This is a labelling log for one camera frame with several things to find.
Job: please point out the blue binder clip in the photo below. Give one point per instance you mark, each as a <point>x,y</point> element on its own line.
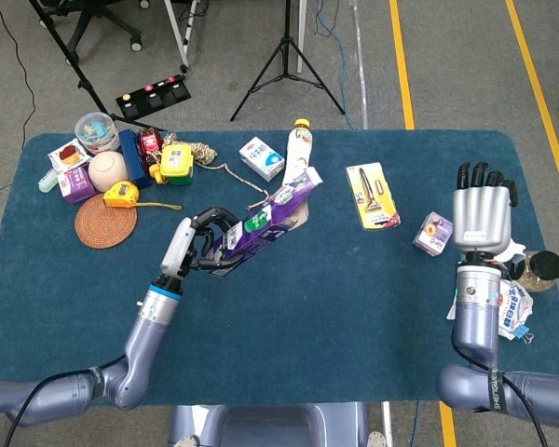
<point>522,333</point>

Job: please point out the yellow razor blister pack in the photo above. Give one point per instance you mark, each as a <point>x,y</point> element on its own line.
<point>372,195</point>

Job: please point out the black camera tripod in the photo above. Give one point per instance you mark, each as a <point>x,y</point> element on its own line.
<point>286,46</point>

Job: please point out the white metal frame leg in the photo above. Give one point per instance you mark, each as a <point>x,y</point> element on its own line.
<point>179,37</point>

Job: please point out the white rice bag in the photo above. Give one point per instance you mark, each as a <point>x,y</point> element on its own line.
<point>512,307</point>

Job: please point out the black slanted light stand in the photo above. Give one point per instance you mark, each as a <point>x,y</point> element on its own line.
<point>81,85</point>

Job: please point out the purple white drink carton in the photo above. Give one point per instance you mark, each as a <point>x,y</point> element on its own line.
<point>77,185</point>

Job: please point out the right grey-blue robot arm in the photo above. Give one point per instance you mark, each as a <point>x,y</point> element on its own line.
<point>475,316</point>

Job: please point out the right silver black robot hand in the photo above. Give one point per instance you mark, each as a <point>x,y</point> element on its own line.
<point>482,214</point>

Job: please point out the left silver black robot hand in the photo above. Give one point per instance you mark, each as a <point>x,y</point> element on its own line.
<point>177,247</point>

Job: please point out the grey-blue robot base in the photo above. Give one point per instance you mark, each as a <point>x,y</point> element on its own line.
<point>270,426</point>

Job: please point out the white lidded cup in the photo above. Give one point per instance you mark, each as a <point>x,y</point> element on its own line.
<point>515,249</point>

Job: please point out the yellow capped drink bottle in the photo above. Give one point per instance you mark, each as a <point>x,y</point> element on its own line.
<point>300,149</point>

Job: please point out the yellow green lidded container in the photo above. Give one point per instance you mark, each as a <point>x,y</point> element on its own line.
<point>177,163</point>

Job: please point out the glass jar black lid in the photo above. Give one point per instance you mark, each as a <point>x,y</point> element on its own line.
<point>542,270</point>

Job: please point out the purple fruit print box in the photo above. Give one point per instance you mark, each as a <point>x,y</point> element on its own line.
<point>431,235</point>

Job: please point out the white blue milk carton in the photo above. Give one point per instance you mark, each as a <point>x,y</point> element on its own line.
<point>261,158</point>

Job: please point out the beige round bowl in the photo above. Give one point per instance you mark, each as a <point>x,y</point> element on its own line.
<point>107,171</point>

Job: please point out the clear tub with clips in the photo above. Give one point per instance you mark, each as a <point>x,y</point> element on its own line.
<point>95,135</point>

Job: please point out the dark blue rectangular box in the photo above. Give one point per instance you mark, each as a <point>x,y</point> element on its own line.
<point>132,158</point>

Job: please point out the purple green toothpaste box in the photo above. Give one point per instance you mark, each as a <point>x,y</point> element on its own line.
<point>261,223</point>

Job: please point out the small yellow plastic toy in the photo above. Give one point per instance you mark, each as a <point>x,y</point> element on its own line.
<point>156,173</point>

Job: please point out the black foot pedal board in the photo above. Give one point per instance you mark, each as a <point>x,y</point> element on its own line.
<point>154,95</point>

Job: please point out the yellow tape measure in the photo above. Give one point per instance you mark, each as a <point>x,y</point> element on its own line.
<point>121,194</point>

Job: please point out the round woven brown coaster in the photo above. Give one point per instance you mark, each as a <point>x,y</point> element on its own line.
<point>102,228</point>

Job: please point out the dark blue carpet mat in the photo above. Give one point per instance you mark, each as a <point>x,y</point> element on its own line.
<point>279,344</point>

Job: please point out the white red pudding pack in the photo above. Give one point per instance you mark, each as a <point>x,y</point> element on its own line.
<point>67,156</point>

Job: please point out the black office chair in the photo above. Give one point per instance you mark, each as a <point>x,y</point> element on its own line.
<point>98,18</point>

